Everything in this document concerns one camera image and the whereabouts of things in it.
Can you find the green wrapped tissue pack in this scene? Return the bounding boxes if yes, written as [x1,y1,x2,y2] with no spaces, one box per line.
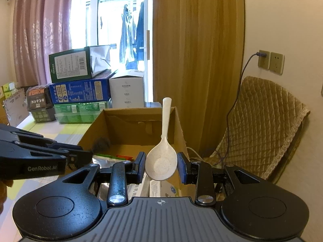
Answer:
[54,102,110,124]

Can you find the tall white box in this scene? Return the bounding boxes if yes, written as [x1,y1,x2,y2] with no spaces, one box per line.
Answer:
[109,69,145,109]

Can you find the pink curtain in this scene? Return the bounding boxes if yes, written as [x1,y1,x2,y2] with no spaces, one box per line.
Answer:
[13,0,72,86]

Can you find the blue carton box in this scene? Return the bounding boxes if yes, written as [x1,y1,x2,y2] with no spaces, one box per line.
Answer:
[49,69,115,104]

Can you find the black power cord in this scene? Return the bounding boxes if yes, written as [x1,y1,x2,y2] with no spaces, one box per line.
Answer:
[217,52,267,167]

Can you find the wall power socket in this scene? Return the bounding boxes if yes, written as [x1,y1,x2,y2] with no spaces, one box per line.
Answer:
[257,50,271,70]

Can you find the brown cardboard box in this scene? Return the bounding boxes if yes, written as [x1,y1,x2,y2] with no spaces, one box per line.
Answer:
[78,107,195,200]

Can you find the brown curtain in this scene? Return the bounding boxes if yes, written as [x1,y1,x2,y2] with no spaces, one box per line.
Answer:
[152,0,245,157]

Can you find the beige plastic spoon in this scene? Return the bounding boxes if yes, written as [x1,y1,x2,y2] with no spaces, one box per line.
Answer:
[145,97,177,181]

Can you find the silver green foil bag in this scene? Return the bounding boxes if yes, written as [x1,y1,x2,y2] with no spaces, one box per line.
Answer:
[92,154,134,168]

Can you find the checked blue green tablecloth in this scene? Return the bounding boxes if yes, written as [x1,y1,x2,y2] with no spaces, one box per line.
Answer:
[1,120,90,241]

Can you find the dark green carton box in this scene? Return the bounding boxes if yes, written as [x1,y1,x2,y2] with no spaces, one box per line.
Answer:
[49,45,111,83]

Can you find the white medicine box with barcode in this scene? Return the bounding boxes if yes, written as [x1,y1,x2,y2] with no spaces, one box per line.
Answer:
[127,173,151,200]

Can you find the white paper envelope bag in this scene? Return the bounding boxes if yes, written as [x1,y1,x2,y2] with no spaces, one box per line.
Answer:
[3,89,29,127]

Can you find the black Hongli food container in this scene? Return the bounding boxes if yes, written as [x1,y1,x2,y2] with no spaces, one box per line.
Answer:
[26,84,56,123]

